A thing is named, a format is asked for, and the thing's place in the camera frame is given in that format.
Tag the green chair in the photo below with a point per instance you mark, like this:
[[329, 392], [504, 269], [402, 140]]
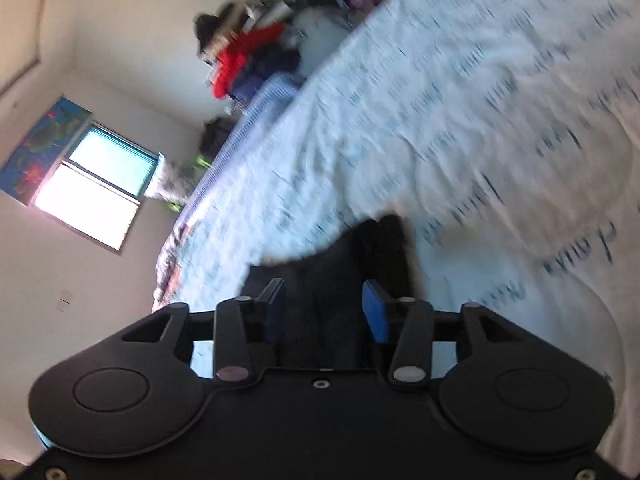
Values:
[[181, 179]]

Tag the pile of clothes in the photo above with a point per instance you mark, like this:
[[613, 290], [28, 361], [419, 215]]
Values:
[[245, 42]]

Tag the light blue script bedsheet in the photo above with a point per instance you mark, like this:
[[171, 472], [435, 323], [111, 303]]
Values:
[[505, 132]]

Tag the colourful curtain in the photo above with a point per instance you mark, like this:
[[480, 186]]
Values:
[[41, 148]]

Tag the black bag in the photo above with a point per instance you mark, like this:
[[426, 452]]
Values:
[[215, 134]]

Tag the black pants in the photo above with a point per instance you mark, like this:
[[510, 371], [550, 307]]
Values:
[[321, 324]]

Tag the floral pillow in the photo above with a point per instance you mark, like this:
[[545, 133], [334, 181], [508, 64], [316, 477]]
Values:
[[155, 188]]

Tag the wall switch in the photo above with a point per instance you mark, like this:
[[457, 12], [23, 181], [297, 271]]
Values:
[[64, 300]]

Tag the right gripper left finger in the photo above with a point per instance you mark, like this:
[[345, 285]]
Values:
[[148, 383]]

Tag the purple blue blanket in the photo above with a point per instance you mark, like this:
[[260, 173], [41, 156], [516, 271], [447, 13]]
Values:
[[270, 102]]

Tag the window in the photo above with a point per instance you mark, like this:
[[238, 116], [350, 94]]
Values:
[[98, 187]]

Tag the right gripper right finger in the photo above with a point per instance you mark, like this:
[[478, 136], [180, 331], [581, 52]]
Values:
[[494, 380]]

